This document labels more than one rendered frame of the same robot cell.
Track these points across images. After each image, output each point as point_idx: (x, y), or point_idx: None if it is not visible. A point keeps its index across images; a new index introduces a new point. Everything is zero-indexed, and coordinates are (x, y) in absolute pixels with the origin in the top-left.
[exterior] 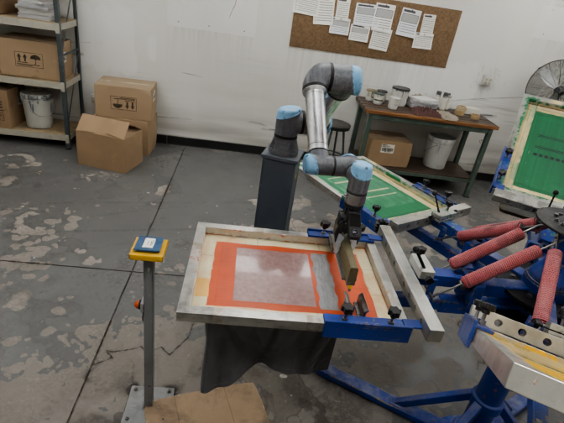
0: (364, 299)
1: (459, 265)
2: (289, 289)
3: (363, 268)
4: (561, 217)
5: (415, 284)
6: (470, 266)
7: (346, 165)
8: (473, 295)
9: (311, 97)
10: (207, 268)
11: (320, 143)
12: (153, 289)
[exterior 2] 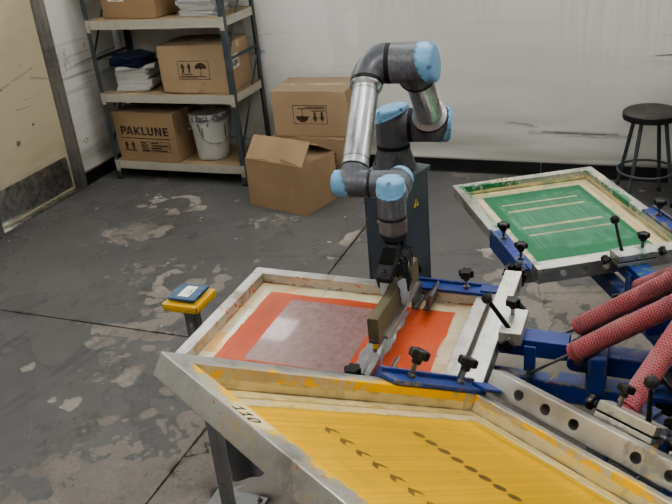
0: (393, 363)
1: (584, 328)
2: (322, 350)
3: (451, 332)
4: None
5: (486, 349)
6: None
7: None
8: (590, 374)
9: (354, 94)
10: (238, 321)
11: (351, 155)
12: None
